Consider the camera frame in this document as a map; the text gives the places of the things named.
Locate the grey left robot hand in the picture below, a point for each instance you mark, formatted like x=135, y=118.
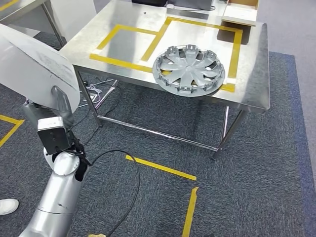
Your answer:
x=65, y=108

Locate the white round puck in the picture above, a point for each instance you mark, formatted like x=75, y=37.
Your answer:
x=170, y=6

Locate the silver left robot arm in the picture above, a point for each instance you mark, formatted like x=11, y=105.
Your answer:
x=59, y=196

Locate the white cabinet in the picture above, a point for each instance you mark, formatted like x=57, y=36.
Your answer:
x=74, y=16

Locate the steel side table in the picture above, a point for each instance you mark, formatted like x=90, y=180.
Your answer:
x=27, y=8

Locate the stainless steel workbench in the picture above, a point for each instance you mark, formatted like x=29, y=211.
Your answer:
x=133, y=42

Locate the person's white shoe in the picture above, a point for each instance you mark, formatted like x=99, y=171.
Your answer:
x=8, y=206

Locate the white curved plastic panel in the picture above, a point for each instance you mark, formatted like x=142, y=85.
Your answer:
x=29, y=62

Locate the open cardboard box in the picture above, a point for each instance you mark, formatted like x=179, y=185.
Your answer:
x=239, y=14

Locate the pale and black wrist camera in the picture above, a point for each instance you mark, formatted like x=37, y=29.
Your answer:
x=53, y=137

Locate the grey plastic hubcap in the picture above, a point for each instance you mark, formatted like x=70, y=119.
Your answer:
x=187, y=70

